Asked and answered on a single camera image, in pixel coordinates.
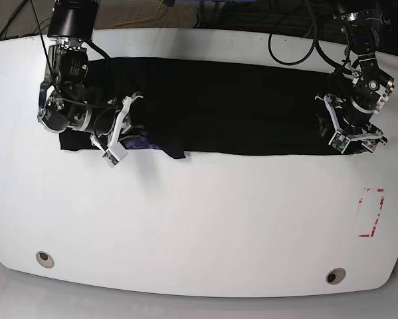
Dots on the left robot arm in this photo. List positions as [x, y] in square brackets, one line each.
[361, 87]

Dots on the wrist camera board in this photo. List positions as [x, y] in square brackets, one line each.
[339, 142]
[113, 157]

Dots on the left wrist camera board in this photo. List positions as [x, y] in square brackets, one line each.
[339, 142]

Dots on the black t-shirt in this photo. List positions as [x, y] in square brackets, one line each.
[218, 107]

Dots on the right table grommet hole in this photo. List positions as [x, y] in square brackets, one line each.
[336, 276]

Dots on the left table grommet hole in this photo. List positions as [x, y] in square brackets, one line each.
[44, 259]

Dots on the table grommet hole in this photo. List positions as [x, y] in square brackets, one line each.
[44, 259]
[336, 276]

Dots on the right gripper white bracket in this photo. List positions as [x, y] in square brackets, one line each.
[113, 126]

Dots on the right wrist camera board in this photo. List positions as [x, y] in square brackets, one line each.
[113, 157]

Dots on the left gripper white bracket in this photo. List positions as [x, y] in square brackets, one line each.
[345, 119]

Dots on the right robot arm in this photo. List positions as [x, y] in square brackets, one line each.
[64, 101]

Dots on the red tape rectangle marking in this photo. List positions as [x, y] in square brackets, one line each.
[368, 212]

